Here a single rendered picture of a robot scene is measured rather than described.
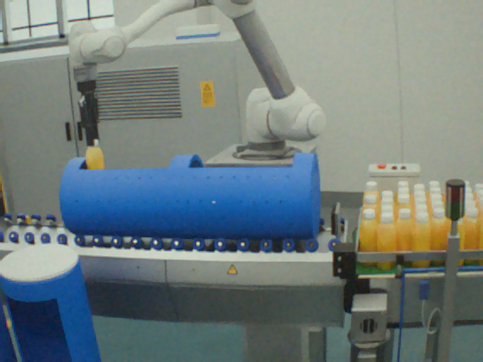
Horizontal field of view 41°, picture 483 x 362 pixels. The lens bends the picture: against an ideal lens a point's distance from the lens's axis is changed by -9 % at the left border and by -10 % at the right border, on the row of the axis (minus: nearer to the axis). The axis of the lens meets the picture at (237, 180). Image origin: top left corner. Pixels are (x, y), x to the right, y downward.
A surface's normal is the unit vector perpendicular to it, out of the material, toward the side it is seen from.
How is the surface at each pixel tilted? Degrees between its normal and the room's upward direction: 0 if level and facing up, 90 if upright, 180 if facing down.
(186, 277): 71
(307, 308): 108
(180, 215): 94
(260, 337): 90
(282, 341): 90
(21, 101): 90
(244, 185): 56
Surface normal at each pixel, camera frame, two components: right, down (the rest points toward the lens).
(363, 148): -0.29, 0.32
